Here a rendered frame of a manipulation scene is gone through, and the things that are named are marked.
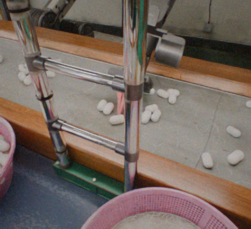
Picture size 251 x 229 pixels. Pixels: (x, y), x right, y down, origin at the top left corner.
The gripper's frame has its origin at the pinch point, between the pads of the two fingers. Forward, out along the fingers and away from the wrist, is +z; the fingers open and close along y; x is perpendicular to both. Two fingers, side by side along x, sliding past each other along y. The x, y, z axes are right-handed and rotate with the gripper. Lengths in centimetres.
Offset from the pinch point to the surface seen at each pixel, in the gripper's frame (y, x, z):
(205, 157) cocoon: 20.9, -3.3, 3.7
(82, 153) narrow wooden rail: -1.6, -9.2, 10.7
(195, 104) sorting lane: 15.8, 9.4, -8.1
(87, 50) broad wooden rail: -24.4, 15.3, -17.8
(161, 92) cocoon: 6.6, 7.5, -8.4
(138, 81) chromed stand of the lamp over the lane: 10.5, -27.3, -2.2
